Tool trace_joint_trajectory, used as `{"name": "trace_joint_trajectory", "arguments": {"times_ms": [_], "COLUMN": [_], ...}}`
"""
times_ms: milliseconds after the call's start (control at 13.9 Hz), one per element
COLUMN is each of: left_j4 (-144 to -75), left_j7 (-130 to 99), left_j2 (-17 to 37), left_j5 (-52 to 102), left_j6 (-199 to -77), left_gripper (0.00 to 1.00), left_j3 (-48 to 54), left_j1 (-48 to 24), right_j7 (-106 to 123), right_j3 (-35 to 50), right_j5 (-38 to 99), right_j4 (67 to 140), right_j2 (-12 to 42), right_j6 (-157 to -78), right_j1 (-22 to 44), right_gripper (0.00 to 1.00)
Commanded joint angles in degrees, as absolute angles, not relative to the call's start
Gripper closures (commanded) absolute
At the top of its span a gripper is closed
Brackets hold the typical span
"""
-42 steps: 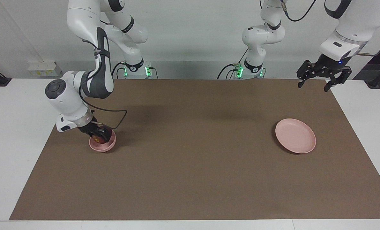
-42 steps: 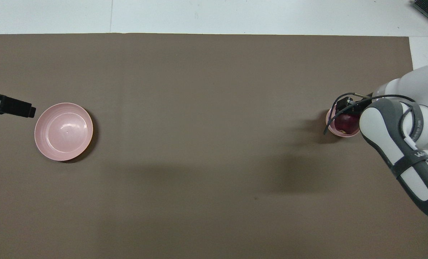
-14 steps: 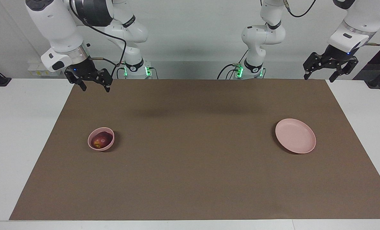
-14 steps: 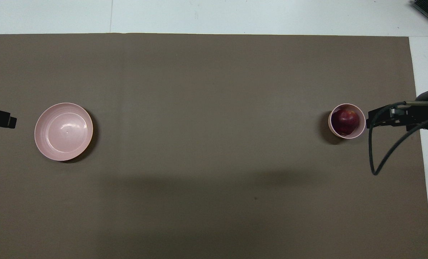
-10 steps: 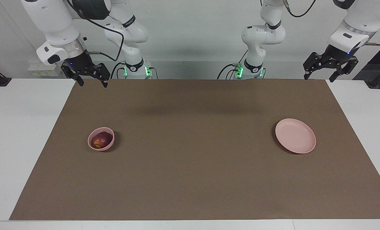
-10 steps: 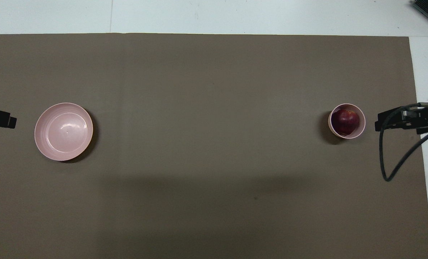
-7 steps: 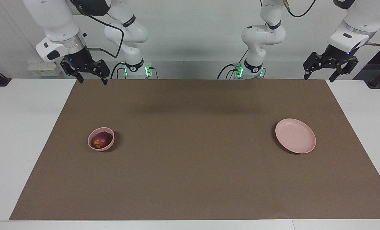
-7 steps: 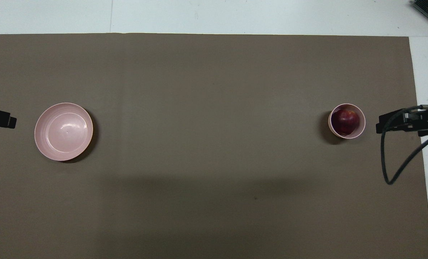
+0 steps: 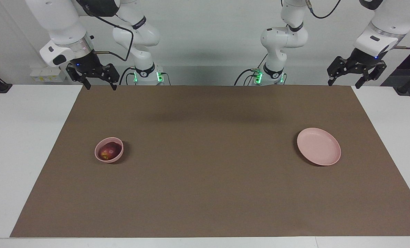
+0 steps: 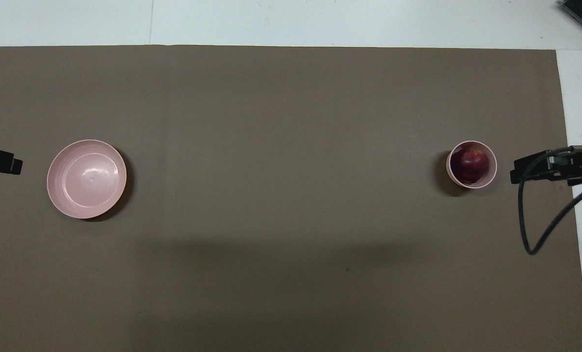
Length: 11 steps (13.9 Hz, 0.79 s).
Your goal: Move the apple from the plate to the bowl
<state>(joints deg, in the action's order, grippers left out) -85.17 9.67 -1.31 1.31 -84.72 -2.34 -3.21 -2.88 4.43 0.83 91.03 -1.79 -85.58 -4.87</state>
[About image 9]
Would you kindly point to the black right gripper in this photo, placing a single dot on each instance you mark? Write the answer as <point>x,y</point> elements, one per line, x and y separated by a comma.
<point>89,65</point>

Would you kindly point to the pink plate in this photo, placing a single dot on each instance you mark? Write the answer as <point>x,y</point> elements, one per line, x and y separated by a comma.
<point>318,146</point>

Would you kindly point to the red apple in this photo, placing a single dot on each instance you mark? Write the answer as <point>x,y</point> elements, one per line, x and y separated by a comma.
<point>110,151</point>

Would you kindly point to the white wall socket box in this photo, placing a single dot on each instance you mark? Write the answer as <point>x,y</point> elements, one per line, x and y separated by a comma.
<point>48,74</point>

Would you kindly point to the pink bowl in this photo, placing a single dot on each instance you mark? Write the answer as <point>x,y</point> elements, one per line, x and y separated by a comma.
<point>98,155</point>

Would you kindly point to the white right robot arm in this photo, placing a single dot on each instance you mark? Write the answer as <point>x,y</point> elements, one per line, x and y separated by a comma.
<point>60,20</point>

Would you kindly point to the brown table mat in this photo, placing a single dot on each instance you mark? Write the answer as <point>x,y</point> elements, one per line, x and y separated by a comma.
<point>204,193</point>

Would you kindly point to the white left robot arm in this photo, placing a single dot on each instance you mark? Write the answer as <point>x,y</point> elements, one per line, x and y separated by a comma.
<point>284,38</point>

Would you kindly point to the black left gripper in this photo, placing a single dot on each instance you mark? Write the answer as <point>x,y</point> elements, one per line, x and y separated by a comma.
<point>361,59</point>

